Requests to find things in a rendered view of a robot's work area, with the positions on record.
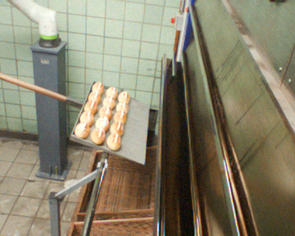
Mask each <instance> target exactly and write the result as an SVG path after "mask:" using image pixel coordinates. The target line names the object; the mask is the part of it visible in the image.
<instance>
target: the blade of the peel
mask: <svg viewBox="0 0 295 236"><path fill-rule="evenodd" d="M96 83H97V82H96V81H93V83H92V85H91V88H90V90H89V92H88V95H87V97H86V100H85V103H84V104H83V107H82V109H81V112H80V114H79V117H78V118H77V122H76V124H75V125H74V128H73V132H72V134H71V136H70V140H72V141H75V142H77V143H81V144H84V145H87V146H89V147H91V148H95V149H98V150H102V151H104V152H108V153H111V154H113V155H116V156H120V157H123V158H125V159H128V160H130V161H133V162H138V163H139V164H143V165H145V153H146V141H147V135H148V119H149V107H150V106H149V105H147V104H145V103H142V102H140V101H139V100H136V99H135V98H132V97H130V101H129V103H127V104H128V105H129V111H128V112H127V113H126V122H125V123H124V124H123V125H124V132H123V134H122V135H121V136H120V138H121V146H120V147H119V149H118V150H111V149H109V147H108V146H107V139H108V137H110V136H111V131H110V128H111V126H112V125H113V124H114V116H115V113H117V105H118V103H119V101H118V96H119V94H120V92H117V97H116V98H115V107H114V108H113V109H111V111H112V117H111V119H109V120H108V121H109V124H110V125H109V128H108V130H107V131H106V132H105V140H104V141H103V143H101V144H99V145H96V144H95V143H94V142H93V141H92V138H91V134H92V132H93V130H94V129H95V128H96V121H97V120H98V119H99V118H100V115H99V111H100V109H101V108H102V107H103V100H104V99H105V98H106V97H107V96H106V91H107V90H108V89H109V87H106V86H104V91H103V93H102V94H101V95H100V102H99V103H98V110H97V112H96V113H95V114H94V115H93V118H94V121H93V124H92V125H90V127H89V135H88V136H87V137H85V138H83V139H81V138H79V137H76V135H75V132H74V130H75V128H76V126H77V125H78V124H80V116H81V115H82V114H83V113H84V112H85V109H84V108H85V105H86V104H87V103H88V102H89V95H90V94H91V93H92V87H93V85H94V84H96Z"/></svg>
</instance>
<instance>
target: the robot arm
mask: <svg viewBox="0 0 295 236"><path fill-rule="evenodd" d="M7 1H8V2H9V3H11V4H12V5H13V6H15V7H16V8H17V9H18V10H19V11H21V12H22V13H23V14H25V15H26V17H27V18H28V19H29V20H31V21H32V22H35V23H36V24H38V25H39V35H40V40H39V42H38V44H39V46H40V47H43V48H56V47H58V46H59V41H61V38H59V34H58V14H57V12H56V11H53V10H51V9H48V8H44V7H43V6H40V5H39V4H36V3H34V2H33V1H32V0H7Z"/></svg>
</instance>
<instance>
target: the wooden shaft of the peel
mask: <svg viewBox="0 0 295 236"><path fill-rule="evenodd" d="M0 80H4V81H7V82H9V83H12V84H15V85H17V86H20V87H23V88H25V89H29V90H32V91H36V92H37V93H40V94H42V95H45V96H48V97H50V98H54V99H57V100H60V101H62V102H65V101H66V96H63V95H61V94H58V93H55V92H52V91H49V90H46V89H44V88H42V87H38V86H35V85H33V84H30V83H27V82H25V81H22V80H19V79H15V78H13V77H10V76H7V75H5V74H2V73H0Z"/></svg>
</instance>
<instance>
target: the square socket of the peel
mask: <svg viewBox="0 0 295 236"><path fill-rule="evenodd" d="M65 104H66V105H70V106H73V107H77V108H78V109H82V107H83V104H84V102H83V101H82V100H78V99H76V98H72V97H70V96H67V97H66V101H65Z"/></svg>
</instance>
